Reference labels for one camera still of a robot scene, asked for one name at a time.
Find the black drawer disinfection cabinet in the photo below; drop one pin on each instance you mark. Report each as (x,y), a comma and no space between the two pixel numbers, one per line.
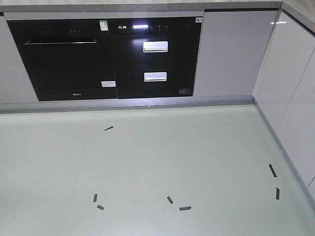
(130,62)

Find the black built-in dishwasher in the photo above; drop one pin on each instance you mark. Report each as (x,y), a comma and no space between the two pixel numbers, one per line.
(66,58)

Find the grey cabinet door panel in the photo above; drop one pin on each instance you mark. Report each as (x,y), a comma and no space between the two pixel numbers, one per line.
(232,46)

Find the silver lower drawer handle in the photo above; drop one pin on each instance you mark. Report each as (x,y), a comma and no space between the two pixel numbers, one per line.
(155,76)

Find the silver drawer handle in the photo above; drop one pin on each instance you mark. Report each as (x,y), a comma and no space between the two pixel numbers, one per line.
(155,47)
(155,76)

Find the silver upper drawer handle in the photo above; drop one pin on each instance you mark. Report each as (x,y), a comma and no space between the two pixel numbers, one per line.
(155,47)

